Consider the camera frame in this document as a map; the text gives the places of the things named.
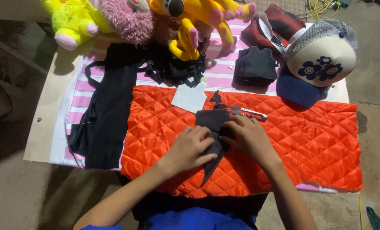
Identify orange quilted fabric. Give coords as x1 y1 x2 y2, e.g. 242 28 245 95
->
120 85 364 199

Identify pink striped cloth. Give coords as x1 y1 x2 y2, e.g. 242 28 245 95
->
49 19 337 194

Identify person's blue shirt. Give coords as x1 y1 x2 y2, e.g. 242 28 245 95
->
80 204 258 230

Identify pink fluffy plush toy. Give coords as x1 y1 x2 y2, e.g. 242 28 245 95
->
96 0 155 45

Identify red and black fabric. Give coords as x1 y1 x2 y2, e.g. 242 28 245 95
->
241 3 307 58

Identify grey mesh cap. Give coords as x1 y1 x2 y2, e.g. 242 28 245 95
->
286 19 359 58

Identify silver thread snips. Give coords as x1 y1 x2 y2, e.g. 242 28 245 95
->
227 105 268 122

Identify person's right hand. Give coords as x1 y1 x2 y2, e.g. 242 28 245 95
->
219 114 281 167

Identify small black fabric scrap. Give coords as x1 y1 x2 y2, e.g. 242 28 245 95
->
210 90 229 110

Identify yellow monkey plush toy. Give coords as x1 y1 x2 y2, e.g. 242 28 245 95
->
148 0 258 62

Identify white paper pattern piece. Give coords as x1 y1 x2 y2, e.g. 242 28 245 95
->
171 80 208 114

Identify stack of black cut pieces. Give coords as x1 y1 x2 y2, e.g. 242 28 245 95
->
233 46 279 88

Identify cream cap with blue flowers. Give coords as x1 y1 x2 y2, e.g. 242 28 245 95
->
286 36 358 88

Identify long black fabric strip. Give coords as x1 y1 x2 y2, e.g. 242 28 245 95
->
67 43 146 170

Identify person's left hand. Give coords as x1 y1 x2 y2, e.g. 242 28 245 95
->
161 125 218 175

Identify wooden board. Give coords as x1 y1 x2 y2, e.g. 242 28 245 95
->
23 53 360 194

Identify pile of black fabric scraps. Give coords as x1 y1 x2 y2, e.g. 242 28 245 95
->
138 42 207 88

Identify neon yellow plush toy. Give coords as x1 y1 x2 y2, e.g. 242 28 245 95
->
40 0 114 51

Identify black cut fabric piece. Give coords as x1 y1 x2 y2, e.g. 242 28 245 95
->
195 109 236 186

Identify blue knitted hat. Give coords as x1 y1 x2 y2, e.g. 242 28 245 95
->
276 64 331 109

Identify yellow cable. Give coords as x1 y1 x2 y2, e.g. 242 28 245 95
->
300 0 342 20

